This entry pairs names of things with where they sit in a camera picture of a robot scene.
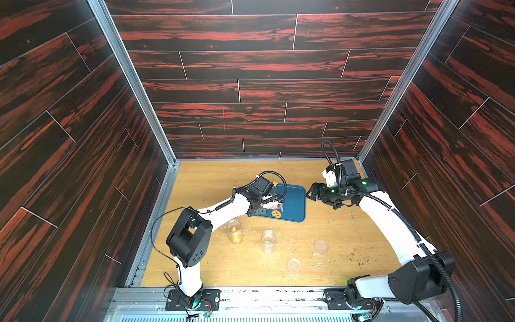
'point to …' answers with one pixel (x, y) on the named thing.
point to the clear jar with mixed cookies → (268, 237)
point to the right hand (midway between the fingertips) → (318, 195)
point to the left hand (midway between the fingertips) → (260, 200)
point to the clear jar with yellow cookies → (234, 227)
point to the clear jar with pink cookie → (273, 202)
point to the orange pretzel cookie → (276, 214)
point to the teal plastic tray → (294, 206)
